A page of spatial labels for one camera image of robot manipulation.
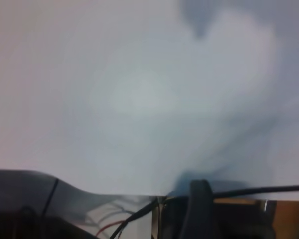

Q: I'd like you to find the dark grey curved housing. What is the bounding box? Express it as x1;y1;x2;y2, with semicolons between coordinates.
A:
0;169;107;239

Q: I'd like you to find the thin black straight cable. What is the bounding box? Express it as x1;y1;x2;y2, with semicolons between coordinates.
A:
213;184;299;199

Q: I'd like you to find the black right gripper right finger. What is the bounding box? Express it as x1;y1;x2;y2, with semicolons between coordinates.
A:
196;179;214;239

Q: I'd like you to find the red wire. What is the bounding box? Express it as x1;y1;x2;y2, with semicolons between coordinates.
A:
96;220;127;237

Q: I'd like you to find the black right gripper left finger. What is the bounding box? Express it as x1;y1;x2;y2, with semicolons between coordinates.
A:
180;179;202;239

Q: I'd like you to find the white box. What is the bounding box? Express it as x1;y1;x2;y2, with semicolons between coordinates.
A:
86;195;154;239

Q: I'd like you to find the black bundled cable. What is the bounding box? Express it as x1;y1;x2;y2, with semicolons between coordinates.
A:
111;198;168;239

